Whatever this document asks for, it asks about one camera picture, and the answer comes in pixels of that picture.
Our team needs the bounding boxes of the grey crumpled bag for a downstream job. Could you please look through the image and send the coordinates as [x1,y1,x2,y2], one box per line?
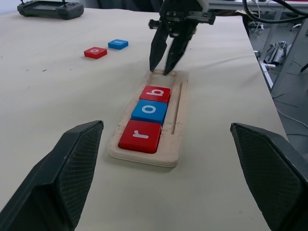
[263,41,293,66]

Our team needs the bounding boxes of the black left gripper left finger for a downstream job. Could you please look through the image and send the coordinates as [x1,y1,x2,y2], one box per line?
[0,120,104,231]

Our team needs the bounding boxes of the white metal desk frame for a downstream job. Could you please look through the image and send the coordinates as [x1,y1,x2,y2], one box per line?
[207,0,308,95]

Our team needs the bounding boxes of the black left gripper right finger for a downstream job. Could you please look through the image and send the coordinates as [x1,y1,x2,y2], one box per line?
[230,122,308,231]

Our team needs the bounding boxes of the red letter block b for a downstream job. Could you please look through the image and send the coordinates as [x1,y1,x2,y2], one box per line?
[139,85,172,105]

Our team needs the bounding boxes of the red letter block o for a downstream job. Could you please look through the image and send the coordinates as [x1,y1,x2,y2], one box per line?
[83,46,108,60]

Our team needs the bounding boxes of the dark grey handheld controller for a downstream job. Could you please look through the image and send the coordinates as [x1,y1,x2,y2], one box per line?
[16,0,85,21]

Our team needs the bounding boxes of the red letter block r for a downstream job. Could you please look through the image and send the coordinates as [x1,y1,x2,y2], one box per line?
[118,119,163,154]

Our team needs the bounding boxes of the blue letter block o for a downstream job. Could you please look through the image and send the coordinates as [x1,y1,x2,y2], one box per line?
[130,99,168,126]

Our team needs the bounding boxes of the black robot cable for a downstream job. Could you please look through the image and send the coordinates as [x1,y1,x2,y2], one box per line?
[242,0,308,24]

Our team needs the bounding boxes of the blue letter block t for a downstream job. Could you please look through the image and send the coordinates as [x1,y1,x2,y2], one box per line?
[107,39,129,51]

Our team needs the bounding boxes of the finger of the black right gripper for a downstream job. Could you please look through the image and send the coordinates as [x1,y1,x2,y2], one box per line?
[164,27,197,76]
[149,23,170,73]

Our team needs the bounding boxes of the wooden letter tray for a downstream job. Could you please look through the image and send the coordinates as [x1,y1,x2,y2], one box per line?
[107,69,190,168]

